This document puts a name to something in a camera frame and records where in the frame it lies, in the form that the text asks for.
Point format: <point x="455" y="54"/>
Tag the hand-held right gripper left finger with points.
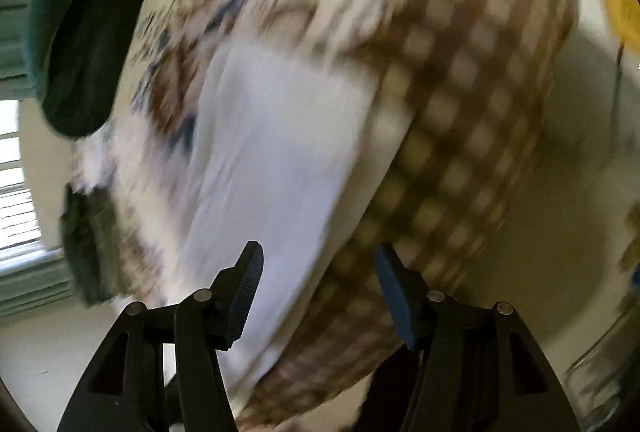
<point x="247" y="294"/>

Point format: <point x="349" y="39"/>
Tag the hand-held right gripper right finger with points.
<point x="395" y="297"/>

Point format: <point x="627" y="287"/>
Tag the white pants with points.
<point x="275" y="136"/>

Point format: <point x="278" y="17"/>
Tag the dark cloth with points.
<point x="85" y="242"/>

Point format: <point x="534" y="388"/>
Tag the clear plastic container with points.
<point x="600" y="362"/>

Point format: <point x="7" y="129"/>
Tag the floral checked bedspread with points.
<point x="450" y="61"/>

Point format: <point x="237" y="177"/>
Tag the dark green quilt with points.
<point x="65" y="36"/>

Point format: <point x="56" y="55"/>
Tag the window with white frame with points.
<point x="12" y="192"/>

